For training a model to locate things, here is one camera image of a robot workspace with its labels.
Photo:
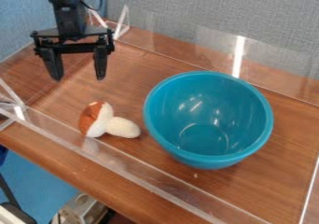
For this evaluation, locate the clear acrylic corner bracket back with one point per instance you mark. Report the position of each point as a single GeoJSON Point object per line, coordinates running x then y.
{"type": "Point", "coordinates": [118, 26]}

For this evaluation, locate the clear acrylic barrier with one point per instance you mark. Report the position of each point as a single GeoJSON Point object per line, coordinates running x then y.
{"type": "Point", "coordinates": [139, 190]}
{"type": "Point", "coordinates": [272, 68]}

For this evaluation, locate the clear acrylic back barrier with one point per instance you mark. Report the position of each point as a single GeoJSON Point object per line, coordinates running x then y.
{"type": "Point", "coordinates": [272, 68]}

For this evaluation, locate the black stand leg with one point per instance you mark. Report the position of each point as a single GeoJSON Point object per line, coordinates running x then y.
{"type": "Point", "coordinates": [10, 212]}

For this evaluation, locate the blue plastic bowl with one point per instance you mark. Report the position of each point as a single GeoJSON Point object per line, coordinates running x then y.
{"type": "Point", "coordinates": [209, 119]}

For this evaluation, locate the clear acrylic front barrier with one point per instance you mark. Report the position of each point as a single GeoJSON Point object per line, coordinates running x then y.
{"type": "Point", "coordinates": [139, 190]}

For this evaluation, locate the clear acrylic corner bracket left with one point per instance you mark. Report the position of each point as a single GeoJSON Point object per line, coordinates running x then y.
{"type": "Point", "coordinates": [12, 106]}

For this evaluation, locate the white device under table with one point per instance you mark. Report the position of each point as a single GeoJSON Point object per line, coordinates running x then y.
{"type": "Point", "coordinates": [81, 210]}

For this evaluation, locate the clear acrylic corner bracket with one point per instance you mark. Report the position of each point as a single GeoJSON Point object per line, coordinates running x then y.
{"type": "Point", "coordinates": [118, 26]}
{"type": "Point", "coordinates": [12, 106]}

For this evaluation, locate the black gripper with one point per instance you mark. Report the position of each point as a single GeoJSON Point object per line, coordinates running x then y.
{"type": "Point", "coordinates": [72, 28]}

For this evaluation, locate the white plush mushroom brown cap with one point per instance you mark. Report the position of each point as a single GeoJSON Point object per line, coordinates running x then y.
{"type": "Point", "coordinates": [98, 121]}

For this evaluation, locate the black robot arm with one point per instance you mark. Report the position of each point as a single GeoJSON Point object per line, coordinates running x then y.
{"type": "Point", "coordinates": [72, 37]}

